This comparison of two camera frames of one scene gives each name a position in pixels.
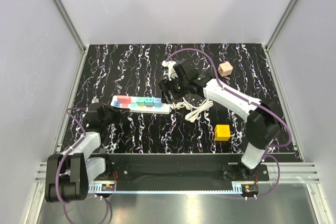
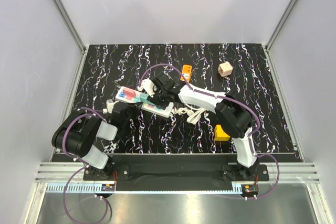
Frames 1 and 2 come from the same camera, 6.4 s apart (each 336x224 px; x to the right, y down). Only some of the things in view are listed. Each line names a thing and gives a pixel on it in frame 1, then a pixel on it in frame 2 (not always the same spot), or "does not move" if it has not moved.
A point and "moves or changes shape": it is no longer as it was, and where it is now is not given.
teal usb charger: (140, 101) moves or changes shape
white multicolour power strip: (142, 105) moves or changes shape
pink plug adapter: (125, 100) to (129, 93)
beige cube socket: (225, 69) does not move
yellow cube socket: (222, 132) does not move
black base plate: (178, 168) does not move
